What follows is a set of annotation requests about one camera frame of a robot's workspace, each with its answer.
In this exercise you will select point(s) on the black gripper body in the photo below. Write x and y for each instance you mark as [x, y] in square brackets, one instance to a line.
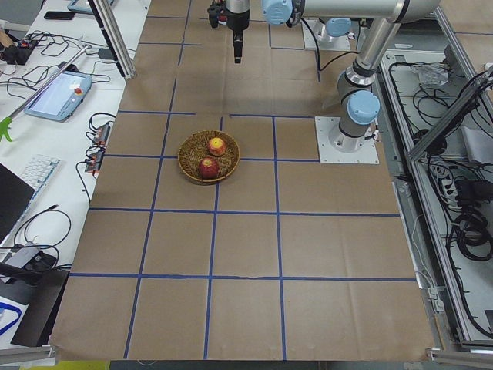
[237, 21]

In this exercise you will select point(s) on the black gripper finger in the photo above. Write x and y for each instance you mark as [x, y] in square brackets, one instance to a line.
[237, 46]

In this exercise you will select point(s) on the yellow-red apple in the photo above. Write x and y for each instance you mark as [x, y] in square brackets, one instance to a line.
[217, 146]

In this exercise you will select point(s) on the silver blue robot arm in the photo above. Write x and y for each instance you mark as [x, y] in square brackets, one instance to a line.
[361, 106]

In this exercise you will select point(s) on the woven wicker basket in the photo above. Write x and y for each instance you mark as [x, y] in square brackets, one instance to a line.
[196, 147]

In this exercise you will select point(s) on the dark red apple in basket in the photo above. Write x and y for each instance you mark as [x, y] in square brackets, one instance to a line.
[208, 168]

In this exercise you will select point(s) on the silver metal rod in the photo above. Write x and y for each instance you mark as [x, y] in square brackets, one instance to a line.
[46, 83]

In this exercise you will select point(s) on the black smartphone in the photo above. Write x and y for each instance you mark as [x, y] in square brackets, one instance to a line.
[59, 15]

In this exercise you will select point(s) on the blue teach pendant tablet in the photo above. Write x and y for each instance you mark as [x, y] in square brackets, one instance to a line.
[60, 100]

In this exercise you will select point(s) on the white keyboard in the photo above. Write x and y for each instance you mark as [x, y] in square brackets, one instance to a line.
[38, 171]

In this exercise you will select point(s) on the black laptop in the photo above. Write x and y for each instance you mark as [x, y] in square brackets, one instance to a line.
[16, 195]

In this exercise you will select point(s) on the grey usb hub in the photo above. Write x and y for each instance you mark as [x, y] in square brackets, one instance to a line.
[22, 257]

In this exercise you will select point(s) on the aluminium frame post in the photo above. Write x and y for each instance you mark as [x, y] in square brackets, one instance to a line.
[113, 37]

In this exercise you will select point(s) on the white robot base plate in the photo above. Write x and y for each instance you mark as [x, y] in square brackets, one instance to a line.
[335, 147]

